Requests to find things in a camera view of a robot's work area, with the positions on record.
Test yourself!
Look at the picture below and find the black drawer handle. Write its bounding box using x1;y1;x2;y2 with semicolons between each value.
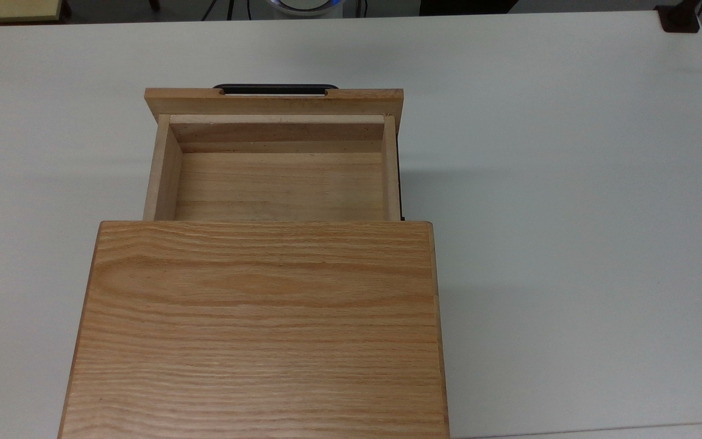
213;84;339;96

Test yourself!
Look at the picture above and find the wooden drawer cabinet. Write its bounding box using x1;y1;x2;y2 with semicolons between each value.
57;221;451;439

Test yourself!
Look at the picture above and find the yellow wooden board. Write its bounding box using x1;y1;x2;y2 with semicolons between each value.
0;0;63;25

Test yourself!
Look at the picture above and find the black floor cable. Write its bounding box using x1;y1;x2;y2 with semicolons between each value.
202;0;237;21

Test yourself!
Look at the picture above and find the black table clamp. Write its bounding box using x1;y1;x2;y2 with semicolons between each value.
654;0;702;34

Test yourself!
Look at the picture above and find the wooden drawer with black handle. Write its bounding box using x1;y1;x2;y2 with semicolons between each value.
143;87;405;222

